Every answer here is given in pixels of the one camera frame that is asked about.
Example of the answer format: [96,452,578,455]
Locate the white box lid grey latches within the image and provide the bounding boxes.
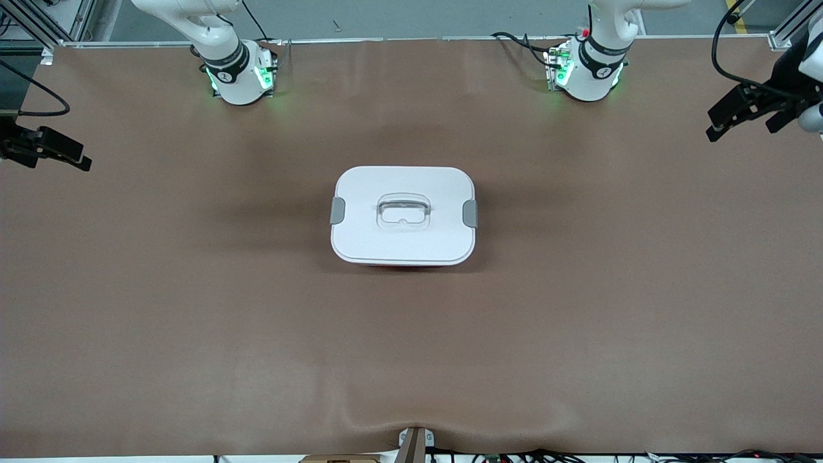
[330,165,478,266]

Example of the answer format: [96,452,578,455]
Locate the pink translucent plastic box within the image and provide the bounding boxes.
[357,259,462,268]

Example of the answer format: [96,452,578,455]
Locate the brown table mat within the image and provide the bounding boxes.
[0,35,823,458]

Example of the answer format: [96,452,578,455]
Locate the black right arm gripper cable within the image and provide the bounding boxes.
[0,59,70,118]

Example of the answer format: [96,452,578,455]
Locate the black arm gripper cable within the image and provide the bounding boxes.
[0,59,70,118]
[710,0,823,100]

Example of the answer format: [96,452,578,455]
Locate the aluminium frame profile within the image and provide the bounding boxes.
[0,0,97,65]
[768,0,823,49]

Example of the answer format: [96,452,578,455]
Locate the black left arm gripper cable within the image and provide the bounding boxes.
[710,0,823,100]

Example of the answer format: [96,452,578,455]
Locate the black left arm base cable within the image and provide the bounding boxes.
[492,31,561,68]

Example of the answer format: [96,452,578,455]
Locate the black arm base cable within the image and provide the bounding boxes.
[492,31,561,68]
[240,0,271,41]

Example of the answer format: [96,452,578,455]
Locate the black right arm base cable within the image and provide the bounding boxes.
[240,0,271,41]

